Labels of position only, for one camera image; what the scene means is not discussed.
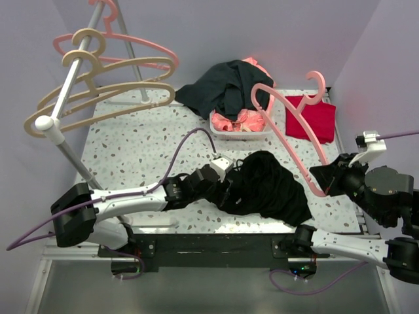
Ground white plastic basket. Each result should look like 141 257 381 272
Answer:
209 107 273 141

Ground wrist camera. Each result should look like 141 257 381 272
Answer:
349 131 387 167
209 156 234 182

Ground pink garment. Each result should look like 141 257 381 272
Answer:
210 57 274 133

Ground black shorts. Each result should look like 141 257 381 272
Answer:
208 150 312 227

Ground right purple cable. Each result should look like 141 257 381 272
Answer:
268 130 419 295

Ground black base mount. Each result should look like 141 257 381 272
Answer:
98 234 315 273

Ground top pink hanger hook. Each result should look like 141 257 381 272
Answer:
88 0 118 33

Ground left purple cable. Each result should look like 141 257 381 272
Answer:
6 128 219 251

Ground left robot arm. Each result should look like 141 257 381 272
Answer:
50 158 232 256

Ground purple cable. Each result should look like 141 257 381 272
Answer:
6 128 219 251
268 130 419 295

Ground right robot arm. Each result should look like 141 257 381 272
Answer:
291 154 418 284

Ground beige hanger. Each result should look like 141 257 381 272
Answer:
23 49 176 138
37 28 176 111

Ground upper beige hanger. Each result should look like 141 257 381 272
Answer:
37 28 176 111

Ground dark teal garment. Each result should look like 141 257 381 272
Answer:
175 60 274 121

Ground metal clothes rack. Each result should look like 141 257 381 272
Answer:
34 0 179 228

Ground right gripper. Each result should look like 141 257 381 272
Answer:
308 149 387 223

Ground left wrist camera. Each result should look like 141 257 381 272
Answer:
209 156 234 182

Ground lower beige hanger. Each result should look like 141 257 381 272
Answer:
23 49 176 138

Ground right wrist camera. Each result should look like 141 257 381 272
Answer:
349 131 387 167

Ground red folded cloth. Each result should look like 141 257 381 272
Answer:
285 101 337 144

